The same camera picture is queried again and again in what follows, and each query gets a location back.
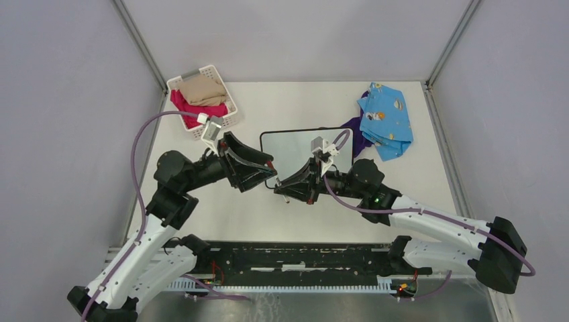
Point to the blue patterned cloth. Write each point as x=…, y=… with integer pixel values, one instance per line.
x=385, y=121

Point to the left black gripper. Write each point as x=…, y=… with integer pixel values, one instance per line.
x=247, y=180

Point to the beige folded cloth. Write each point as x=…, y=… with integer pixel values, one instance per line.
x=203, y=91

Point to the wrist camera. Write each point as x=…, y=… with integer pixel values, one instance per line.
x=324, y=153
x=212, y=128

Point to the white plastic basket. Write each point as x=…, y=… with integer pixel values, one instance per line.
x=232, y=116

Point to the white red whiteboard marker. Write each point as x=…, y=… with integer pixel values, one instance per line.
x=279, y=184

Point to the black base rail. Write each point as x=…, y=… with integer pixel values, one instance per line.
x=297, y=266

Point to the black framed whiteboard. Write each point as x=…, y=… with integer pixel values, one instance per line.
x=292, y=148

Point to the purple cloth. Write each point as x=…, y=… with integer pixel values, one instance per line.
x=359, y=142

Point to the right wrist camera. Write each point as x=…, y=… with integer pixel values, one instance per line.
x=324, y=153

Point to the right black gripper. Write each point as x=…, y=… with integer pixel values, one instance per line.
x=311, y=173

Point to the magenta cloth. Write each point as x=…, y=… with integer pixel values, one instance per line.
x=190, y=122

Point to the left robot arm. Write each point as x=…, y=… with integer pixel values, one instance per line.
x=130, y=282

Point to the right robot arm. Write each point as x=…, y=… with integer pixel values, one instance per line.
x=493, y=252

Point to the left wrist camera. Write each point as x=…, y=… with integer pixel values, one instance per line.
x=212, y=128

